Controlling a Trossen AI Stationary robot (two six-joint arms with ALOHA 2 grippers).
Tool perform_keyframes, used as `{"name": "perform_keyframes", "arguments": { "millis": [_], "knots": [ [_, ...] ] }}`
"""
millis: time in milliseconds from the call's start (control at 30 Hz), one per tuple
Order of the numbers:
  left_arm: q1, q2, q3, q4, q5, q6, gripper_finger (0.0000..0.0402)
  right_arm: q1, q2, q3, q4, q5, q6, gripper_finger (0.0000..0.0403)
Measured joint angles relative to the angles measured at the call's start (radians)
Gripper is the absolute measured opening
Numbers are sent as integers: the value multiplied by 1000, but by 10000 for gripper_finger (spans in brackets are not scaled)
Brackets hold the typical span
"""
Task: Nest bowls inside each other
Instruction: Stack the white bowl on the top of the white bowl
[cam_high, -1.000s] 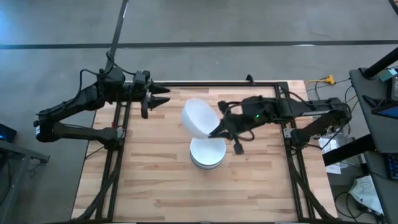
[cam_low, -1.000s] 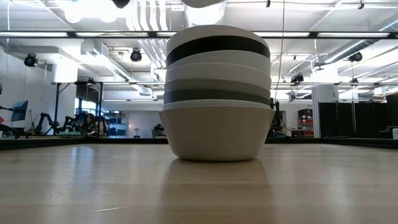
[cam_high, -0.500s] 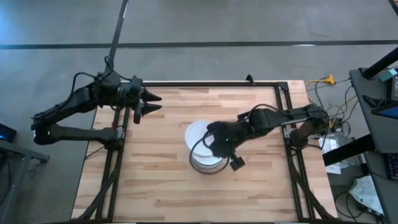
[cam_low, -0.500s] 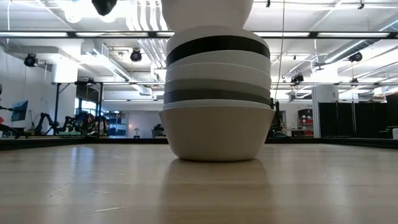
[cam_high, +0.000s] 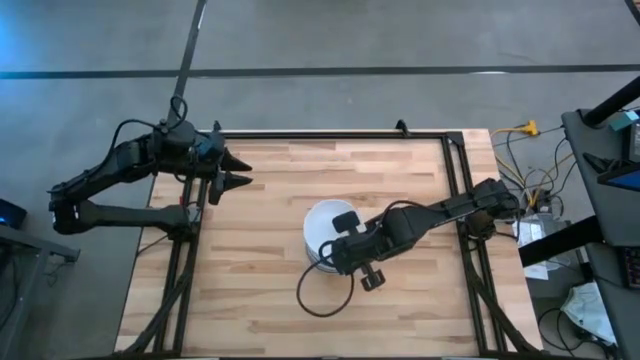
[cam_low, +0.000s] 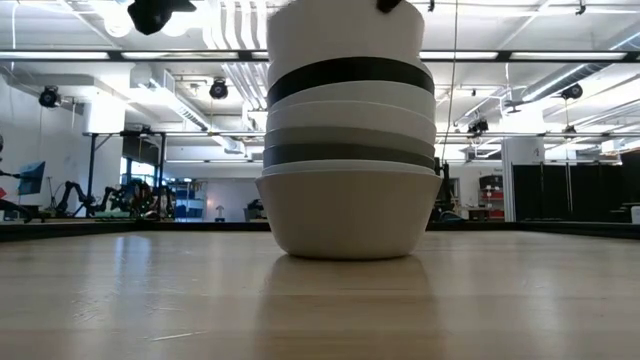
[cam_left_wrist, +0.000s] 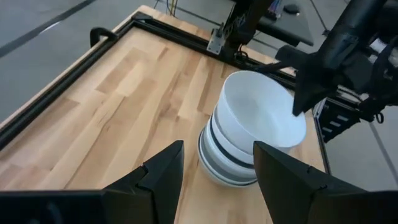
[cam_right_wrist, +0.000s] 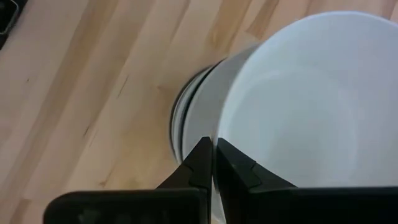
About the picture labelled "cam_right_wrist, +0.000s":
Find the white bowl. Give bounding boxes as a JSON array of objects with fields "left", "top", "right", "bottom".
[
  {"left": 212, "top": 11, "right": 398, "bottom": 224},
  {"left": 169, "top": 58, "right": 224, "bottom": 164},
  {"left": 181, "top": 43, "right": 261, "bottom": 166}
]

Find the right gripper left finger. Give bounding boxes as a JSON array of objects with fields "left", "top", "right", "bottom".
[{"left": 42, "top": 136, "right": 214, "bottom": 224}]

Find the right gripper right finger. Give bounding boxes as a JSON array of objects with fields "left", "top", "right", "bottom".
[{"left": 216, "top": 138, "right": 398, "bottom": 224}]

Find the black aluminium table frame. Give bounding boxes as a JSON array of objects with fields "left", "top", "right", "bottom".
[{"left": 0, "top": 0, "right": 28, "bottom": 50}]

